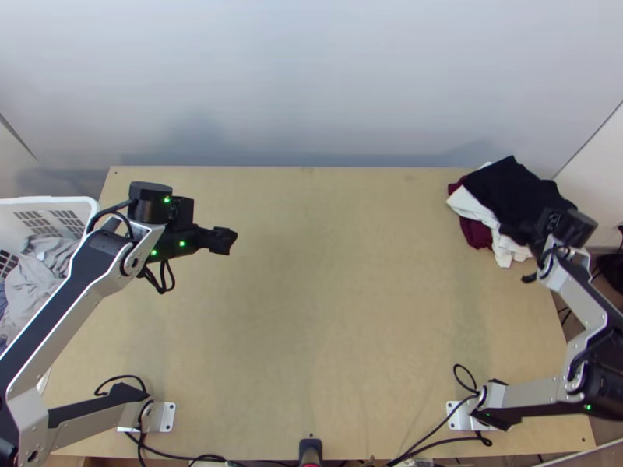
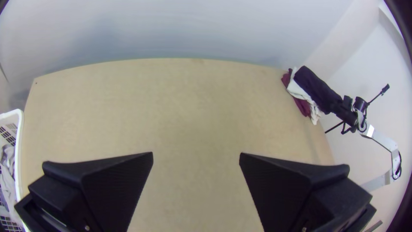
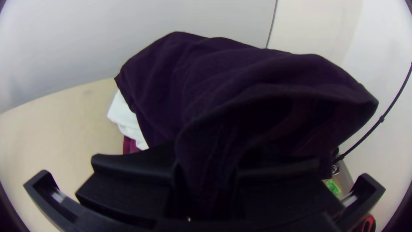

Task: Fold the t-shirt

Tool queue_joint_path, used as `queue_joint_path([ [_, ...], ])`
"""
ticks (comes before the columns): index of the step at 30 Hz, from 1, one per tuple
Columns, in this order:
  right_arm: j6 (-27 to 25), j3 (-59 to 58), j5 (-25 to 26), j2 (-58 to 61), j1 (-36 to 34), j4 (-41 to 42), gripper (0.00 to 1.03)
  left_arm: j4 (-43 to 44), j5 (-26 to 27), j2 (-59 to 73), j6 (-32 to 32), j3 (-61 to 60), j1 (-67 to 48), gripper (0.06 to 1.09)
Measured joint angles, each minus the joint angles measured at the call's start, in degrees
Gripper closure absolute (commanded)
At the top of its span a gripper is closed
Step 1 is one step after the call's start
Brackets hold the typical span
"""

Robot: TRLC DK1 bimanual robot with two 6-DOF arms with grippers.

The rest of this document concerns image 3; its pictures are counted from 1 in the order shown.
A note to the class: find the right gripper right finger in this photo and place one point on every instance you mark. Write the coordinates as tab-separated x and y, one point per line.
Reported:
283	190

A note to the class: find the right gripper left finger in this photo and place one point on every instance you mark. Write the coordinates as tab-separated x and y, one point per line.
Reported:
128	183

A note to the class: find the black t-shirt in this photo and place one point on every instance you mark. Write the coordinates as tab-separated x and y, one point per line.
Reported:
244	96

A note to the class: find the pile of folded clothes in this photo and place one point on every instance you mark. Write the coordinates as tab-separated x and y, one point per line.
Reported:
127	122

